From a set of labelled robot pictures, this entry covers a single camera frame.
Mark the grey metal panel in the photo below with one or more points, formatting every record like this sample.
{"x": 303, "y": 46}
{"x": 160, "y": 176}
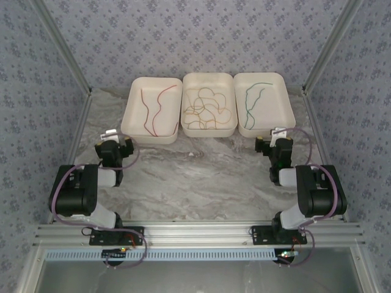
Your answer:
{"x": 195, "y": 277}

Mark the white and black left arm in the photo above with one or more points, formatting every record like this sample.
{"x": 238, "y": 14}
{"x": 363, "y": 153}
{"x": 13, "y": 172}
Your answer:
{"x": 105, "y": 178}

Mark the cream plastic tray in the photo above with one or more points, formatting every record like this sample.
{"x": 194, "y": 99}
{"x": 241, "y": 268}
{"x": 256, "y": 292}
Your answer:
{"x": 166, "y": 116}
{"x": 275, "y": 107}
{"x": 214, "y": 81}

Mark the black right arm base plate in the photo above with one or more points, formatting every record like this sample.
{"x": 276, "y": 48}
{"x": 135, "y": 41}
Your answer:
{"x": 259, "y": 235}

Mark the aluminium frame rail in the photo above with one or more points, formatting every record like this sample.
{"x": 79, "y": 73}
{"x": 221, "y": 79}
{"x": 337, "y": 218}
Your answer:
{"x": 72, "y": 152}
{"x": 330, "y": 45}
{"x": 66, "y": 45}
{"x": 30, "y": 271}
{"x": 319, "y": 137}
{"x": 366, "y": 271}

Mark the small circuit board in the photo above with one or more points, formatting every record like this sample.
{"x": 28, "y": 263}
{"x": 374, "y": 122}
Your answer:
{"x": 114, "y": 253}
{"x": 287, "y": 254}

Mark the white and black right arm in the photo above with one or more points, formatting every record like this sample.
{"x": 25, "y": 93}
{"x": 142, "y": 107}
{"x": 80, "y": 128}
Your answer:
{"x": 287, "y": 177}

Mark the wide aluminium base rail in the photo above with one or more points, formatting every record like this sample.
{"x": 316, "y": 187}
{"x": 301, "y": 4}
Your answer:
{"x": 195, "y": 233}

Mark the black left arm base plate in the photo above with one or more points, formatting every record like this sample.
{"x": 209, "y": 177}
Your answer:
{"x": 139, "y": 229}

